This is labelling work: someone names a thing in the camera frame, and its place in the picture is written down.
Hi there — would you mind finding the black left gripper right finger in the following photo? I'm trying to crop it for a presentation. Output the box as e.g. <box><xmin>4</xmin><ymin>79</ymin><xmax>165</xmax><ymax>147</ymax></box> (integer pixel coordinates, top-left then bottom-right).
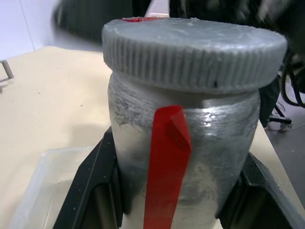
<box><xmin>214</xmin><ymin>150</ymin><xmax>303</xmax><ymax>229</ymax></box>

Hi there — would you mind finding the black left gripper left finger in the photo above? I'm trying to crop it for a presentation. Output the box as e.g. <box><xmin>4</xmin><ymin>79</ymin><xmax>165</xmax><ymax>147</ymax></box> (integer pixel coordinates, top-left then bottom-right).
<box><xmin>52</xmin><ymin>126</ymin><xmax>124</xmax><ymax>229</ymax></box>

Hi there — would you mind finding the clear plastic jar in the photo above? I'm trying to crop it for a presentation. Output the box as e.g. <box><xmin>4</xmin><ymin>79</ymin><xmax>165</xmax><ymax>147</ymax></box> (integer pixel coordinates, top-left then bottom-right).
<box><xmin>107</xmin><ymin>70</ymin><xmax>260</xmax><ymax>229</ymax></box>

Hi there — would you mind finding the grey ribbed jar lid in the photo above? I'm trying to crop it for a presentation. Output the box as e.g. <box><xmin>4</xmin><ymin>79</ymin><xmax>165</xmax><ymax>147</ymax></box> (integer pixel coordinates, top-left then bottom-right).
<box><xmin>102</xmin><ymin>17</ymin><xmax>288</xmax><ymax>93</ymax></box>

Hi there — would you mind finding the clear plastic box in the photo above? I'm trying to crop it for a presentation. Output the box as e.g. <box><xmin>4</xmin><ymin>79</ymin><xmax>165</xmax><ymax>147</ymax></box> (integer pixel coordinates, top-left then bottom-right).
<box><xmin>0</xmin><ymin>146</ymin><xmax>96</xmax><ymax>229</ymax></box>

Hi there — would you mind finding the black wheeled stand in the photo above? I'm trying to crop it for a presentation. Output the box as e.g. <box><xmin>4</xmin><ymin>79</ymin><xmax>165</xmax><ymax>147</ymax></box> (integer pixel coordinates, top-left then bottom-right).
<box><xmin>268</xmin><ymin>100</ymin><xmax>293</xmax><ymax>131</ymax></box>

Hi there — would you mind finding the red tape strip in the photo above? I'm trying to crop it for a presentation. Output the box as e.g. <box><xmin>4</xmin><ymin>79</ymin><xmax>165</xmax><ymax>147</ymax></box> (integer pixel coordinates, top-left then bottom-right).
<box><xmin>142</xmin><ymin>105</ymin><xmax>193</xmax><ymax>229</ymax></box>

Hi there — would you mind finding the grey metal handle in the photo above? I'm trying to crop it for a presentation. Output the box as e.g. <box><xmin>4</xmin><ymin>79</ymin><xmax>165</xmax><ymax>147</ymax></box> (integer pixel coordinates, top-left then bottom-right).
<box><xmin>0</xmin><ymin>60</ymin><xmax>14</xmax><ymax>83</ymax></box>

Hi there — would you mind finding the black cable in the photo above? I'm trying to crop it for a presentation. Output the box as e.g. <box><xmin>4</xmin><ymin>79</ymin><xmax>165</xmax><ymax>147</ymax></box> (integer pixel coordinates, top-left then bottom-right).
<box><xmin>280</xmin><ymin>42</ymin><xmax>305</xmax><ymax>107</ymax></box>

